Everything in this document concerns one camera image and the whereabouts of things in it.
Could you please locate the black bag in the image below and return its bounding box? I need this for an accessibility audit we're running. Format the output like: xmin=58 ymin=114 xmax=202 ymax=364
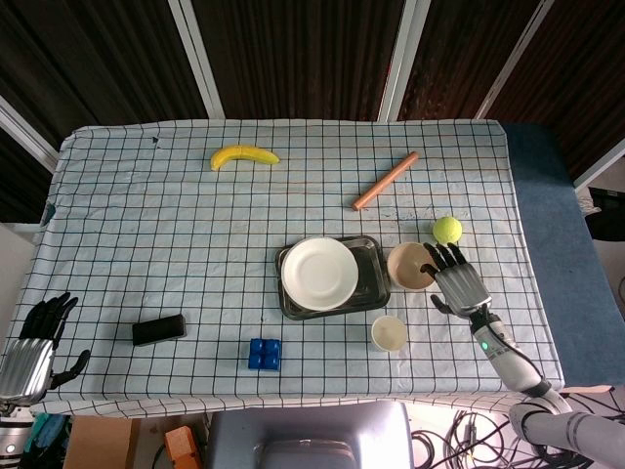
xmin=583 ymin=185 xmax=625 ymax=241

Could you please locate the white partition frame post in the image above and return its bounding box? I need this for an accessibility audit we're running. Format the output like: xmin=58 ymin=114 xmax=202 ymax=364
xmin=573 ymin=150 xmax=625 ymax=190
xmin=0 ymin=95 xmax=60 ymax=173
xmin=475 ymin=0 xmax=559 ymax=120
xmin=378 ymin=0 xmax=432 ymax=122
xmin=168 ymin=0 xmax=227 ymax=120

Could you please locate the black floor cable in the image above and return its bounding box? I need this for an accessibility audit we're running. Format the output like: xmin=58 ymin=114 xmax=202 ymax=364
xmin=409 ymin=408 xmax=514 ymax=469
xmin=529 ymin=390 xmax=625 ymax=469

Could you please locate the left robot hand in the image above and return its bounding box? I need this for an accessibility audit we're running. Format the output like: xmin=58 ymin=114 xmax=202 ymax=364
xmin=0 ymin=291 xmax=92 ymax=406

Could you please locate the green and blue clutter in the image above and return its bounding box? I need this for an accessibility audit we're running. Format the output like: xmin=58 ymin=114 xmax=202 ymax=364
xmin=21 ymin=412 xmax=72 ymax=469

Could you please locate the brown cardboard box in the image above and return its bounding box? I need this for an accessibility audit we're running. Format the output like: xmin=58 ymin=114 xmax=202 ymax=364
xmin=62 ymin=414 xmax=143 ymax=469

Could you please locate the stainless steel tray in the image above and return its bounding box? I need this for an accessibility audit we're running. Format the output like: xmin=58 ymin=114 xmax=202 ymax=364
xmin=274 ymin=234 xmax=391 ymax=321

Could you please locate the blue building block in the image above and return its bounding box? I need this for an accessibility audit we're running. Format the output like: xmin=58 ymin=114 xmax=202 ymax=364
xmin=247 ymin=338 xmax=283 ymax=371

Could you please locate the wooden rolling pin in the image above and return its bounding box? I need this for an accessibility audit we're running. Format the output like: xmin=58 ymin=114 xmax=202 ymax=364
xmin=352 ymin=150 xmax=420 ymax=212

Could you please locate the yellow-green tennis ball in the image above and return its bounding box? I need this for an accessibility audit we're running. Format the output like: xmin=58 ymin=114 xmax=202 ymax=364
xmin=432 ymin=216 xmax=464 ymax=245

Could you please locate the black rectangular box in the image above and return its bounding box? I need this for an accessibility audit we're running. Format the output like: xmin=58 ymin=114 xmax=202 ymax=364
xmin=132 ymin=314 xmax=188 ymax=348

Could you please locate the white paper cup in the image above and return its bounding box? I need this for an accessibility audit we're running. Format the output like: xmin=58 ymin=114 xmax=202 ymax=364
xmin=370 ymin=315 xmax=409 ymax=353

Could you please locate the orange box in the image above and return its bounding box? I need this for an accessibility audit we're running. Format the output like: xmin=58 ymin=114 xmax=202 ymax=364
xmin=163 ymin=425 xmax=203 ymax=469

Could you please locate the yellow banana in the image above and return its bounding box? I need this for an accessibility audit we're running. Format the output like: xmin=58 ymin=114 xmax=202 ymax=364
xmin=210 ymin=144 xmax=281 ymax=172

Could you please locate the white round plate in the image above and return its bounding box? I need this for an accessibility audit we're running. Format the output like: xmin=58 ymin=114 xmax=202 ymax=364
xmin=280 ymin=236 xmax=360 ymax=312

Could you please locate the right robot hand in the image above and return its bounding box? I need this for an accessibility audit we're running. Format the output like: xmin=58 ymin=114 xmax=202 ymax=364
xmin=419 ymin=242 xmax=492 ymax=319

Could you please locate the grid-patterned tablecloth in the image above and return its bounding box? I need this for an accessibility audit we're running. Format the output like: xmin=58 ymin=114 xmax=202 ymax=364
xmin=0 ymin=119 xmax=565 ymax=420

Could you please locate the grey robot torso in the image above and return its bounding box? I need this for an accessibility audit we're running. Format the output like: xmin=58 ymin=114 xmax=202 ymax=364
xmin=204 ymin=400 xmax=416 ymax=469

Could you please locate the beige bowl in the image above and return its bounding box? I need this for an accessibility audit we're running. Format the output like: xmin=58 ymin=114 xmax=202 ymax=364
xmin=387 ymin=241 xmax=438 ymax=290

